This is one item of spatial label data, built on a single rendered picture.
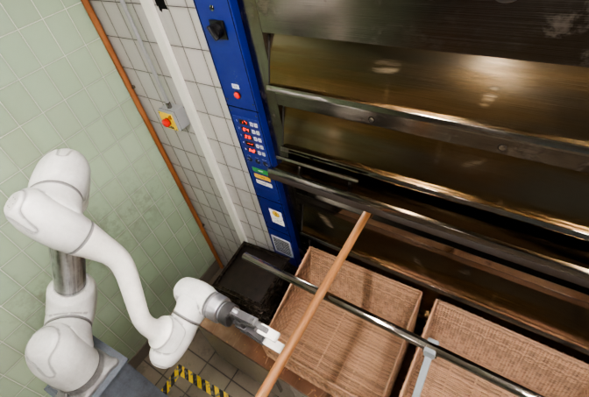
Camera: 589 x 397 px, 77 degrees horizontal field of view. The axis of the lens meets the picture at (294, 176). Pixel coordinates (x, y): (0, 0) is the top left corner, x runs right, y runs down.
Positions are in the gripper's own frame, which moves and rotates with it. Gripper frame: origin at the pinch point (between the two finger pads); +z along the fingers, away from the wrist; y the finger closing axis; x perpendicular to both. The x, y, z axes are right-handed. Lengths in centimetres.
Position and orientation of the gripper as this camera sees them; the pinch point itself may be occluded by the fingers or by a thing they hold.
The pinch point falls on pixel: (273, 339)
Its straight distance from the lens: 125.7
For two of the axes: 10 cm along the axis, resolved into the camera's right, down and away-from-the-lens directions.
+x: -5.2, 6.4, -5.7
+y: 1.5, 7.2, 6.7
